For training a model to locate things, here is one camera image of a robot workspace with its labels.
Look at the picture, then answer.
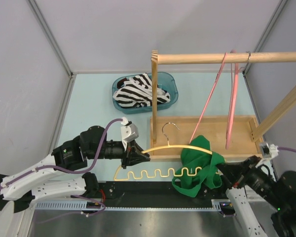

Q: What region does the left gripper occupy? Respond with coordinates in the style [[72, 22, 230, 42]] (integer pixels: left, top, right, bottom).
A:
[[87, 139, 150, 169]]

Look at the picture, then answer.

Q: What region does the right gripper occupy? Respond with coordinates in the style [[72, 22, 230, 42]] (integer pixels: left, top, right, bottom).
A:
[[216, 154, 288, 209]]

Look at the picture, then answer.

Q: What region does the yellow hanger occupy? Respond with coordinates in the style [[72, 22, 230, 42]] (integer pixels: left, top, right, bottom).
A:
[[113, 128, 213, 182]]

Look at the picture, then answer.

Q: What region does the green tank top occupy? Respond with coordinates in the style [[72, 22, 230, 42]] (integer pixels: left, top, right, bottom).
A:
[[172, 148, 225, 198]]

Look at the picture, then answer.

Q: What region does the thin pink wire hanger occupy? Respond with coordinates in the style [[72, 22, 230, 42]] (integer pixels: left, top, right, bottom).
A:
[[189, 52, 227, 143]]

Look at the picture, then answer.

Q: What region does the striped black white top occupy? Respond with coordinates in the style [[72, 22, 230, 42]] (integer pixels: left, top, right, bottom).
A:
[[112, 73, 172, 109]]

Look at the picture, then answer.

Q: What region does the thick pink hanger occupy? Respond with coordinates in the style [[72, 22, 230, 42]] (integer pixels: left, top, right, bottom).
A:
[[225, 63, 244, 150]]

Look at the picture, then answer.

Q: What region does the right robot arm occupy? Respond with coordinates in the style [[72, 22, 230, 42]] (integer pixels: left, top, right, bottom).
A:
[[216, 156, 296, 237]]

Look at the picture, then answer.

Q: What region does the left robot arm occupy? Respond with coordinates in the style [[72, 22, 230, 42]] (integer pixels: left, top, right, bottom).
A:
[[0, 124, 150, 213]]

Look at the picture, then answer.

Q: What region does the wooden clothes rack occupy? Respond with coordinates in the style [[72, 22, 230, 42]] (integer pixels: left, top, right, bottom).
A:
[[150, 50, 296, 161]]

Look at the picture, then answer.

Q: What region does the teal plastic basin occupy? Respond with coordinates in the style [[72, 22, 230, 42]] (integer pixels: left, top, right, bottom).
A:
[[111, 71, 180, 115]]

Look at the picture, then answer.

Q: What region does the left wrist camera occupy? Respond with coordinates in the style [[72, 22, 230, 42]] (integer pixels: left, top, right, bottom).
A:
[[120, 117, 139, 150]]

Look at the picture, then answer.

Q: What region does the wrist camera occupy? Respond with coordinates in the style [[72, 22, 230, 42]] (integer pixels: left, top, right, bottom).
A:
[[256, 142, 279, 167], [120, 117, 139, 150]]

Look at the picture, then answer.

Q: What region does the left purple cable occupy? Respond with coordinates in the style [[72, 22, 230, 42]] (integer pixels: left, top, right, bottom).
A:
[[0, 118, 124, 223]]

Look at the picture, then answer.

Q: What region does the purple cable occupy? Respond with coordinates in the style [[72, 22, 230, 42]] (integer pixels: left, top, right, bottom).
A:
[[222, 146, 296, 218], [0, 118, 124, 223]]

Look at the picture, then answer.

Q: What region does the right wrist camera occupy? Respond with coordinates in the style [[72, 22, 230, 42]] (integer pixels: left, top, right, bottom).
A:
[[256, 142, 279, 167]]

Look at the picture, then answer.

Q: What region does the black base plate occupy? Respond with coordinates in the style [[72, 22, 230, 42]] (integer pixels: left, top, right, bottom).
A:
[[71, 181, 237, 214]]

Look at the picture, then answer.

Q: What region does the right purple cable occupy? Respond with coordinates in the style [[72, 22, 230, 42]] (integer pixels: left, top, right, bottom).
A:
[[222, 146, 296, 218]]

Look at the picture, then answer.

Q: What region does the white cable duct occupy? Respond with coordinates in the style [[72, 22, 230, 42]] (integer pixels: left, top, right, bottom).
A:
[[35, 200, 221, 212]]

